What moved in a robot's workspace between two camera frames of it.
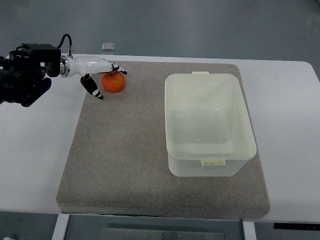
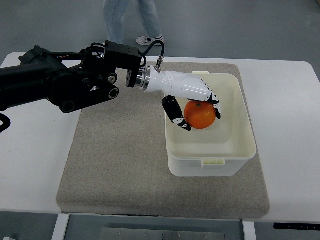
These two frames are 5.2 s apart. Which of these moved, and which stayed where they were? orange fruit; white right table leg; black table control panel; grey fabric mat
Moved: orange fruit
Stayed: white right table leg; black table control panel; grey fabric mat
